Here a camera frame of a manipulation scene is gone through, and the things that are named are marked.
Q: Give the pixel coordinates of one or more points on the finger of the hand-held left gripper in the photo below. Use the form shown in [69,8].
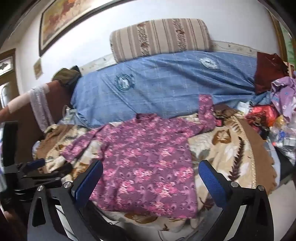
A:
[62,169]
[35,163]

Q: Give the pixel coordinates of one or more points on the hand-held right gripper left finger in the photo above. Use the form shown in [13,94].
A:
[89,183]

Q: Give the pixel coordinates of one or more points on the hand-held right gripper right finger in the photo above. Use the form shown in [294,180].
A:
[212,185]

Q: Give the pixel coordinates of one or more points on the purple floral shirt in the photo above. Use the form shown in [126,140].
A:
[143,162]

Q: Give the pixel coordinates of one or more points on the beige leaf print blanket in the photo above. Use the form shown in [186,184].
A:
[222,148]

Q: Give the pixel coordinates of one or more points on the white lace cloth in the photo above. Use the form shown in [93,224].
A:
[41,109]

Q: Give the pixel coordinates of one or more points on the grey checked cloth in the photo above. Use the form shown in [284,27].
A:
[70,114]

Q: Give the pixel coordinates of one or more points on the black item with pink label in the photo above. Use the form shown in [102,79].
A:
[219,121]

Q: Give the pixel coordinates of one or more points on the brown wooden headboard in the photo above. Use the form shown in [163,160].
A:
[59,99]

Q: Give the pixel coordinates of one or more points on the wooden glass panel door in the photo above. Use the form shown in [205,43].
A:
[7,78]

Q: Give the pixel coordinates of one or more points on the red shiny packet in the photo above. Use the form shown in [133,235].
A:
[263,114]

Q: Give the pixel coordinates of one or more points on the pile of plastic packets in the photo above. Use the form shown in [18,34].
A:
[283,134]

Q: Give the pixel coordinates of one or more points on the olive green cloth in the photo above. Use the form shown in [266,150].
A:
[67,75]

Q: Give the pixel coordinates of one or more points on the blue plaid bed sheet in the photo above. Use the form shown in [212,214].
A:
[161,92]

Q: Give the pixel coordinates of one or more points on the lilac printed cloth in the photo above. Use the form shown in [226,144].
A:
[285,97]

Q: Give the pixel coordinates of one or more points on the striped beige cushion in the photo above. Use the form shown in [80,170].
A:
[159,39]

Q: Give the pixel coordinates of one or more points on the small wall plaque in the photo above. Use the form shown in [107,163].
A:
[37,68]

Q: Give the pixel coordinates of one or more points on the framed wall painting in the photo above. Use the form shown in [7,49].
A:
[60,18]

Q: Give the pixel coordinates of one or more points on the wooden frame with green panel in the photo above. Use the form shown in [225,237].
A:
[288,44]

